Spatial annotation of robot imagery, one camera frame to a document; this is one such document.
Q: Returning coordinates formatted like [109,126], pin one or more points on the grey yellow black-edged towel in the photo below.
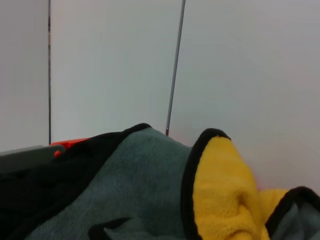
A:
[150,175]

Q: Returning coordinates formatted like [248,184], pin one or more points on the green plastic storage box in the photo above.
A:
[25,157]

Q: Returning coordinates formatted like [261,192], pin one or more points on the orange plastic part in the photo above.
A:
[67,143]

